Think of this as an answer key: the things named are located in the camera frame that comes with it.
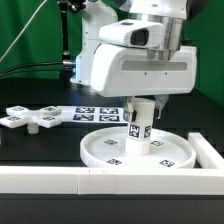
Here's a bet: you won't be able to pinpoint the grey diagonal cable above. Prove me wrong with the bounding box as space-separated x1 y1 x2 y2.
0 0 48 63

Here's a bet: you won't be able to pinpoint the white cross table base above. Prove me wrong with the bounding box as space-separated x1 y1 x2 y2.
0 106 62 134

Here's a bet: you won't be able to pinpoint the black cables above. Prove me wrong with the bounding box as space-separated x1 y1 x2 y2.
0 61 66 80

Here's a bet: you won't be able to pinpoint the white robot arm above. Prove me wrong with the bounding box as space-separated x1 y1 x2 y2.
71 0 197 122

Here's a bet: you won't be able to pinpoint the white obstacle fence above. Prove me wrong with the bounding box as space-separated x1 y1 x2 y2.
0 133 224 195

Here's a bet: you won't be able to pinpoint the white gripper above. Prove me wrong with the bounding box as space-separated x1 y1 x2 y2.
91 19 197 122

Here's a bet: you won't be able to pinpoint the black camera stand pole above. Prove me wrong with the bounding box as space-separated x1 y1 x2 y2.
56 0 86 84

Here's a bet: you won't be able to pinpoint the white round table top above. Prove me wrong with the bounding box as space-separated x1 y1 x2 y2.
80 127 196 169

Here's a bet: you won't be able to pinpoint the white marker sheet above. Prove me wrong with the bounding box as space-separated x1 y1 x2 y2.
59 106 126 124

